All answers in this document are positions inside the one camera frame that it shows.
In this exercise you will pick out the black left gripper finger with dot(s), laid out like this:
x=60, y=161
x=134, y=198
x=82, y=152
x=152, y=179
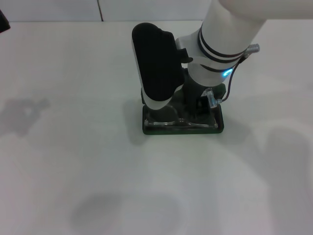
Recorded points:
x=4, y=22

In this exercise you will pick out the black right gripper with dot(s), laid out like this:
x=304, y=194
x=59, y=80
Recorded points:
x=193, y=90

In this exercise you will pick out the clear white glasses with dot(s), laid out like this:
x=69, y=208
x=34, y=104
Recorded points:
x=181, y=123

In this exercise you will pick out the green glasses case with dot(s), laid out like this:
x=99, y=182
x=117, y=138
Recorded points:
x=181, y=131

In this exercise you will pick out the silver right camera mount bracket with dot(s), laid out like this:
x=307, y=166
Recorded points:
x=184, y=46

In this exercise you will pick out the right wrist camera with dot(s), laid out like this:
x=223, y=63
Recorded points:
x=156, y=63

